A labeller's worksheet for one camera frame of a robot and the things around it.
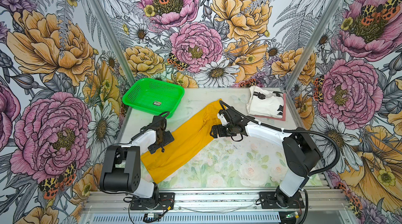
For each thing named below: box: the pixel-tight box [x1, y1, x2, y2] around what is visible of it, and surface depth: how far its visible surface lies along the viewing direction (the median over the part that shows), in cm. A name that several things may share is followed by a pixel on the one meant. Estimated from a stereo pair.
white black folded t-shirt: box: [246, 85, 284, 118], surface depth 111 cm
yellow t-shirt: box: [140, 98, 225, 184], surface depth 93 cm
